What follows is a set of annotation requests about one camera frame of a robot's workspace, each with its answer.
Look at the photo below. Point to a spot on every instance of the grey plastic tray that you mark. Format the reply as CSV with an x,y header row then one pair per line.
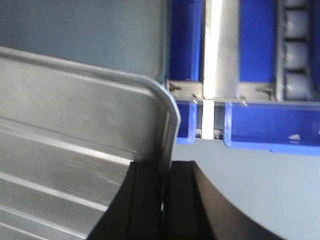
x,y
124,35

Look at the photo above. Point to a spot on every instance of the silver metal tray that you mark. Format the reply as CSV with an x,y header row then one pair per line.
x,y
69,134

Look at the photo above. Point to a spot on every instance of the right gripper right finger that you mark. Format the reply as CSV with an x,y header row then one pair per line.
x,y
196,210

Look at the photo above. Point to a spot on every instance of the blue bin lower centre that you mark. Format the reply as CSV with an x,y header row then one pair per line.
x,y
188,124

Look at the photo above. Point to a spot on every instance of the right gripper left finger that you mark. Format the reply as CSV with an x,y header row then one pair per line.
x,y
135,212

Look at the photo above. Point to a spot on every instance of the centre-right white roller track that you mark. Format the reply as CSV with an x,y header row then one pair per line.
x,y
297,51

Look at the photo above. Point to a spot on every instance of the blue bin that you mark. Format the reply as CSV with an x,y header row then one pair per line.
x,y
278,128
188,124

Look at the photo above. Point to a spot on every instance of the blue bin lower right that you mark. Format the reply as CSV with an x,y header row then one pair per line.
x,y
278,128

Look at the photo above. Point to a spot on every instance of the right metal divider rail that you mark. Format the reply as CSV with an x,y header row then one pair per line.
x,y
221,59

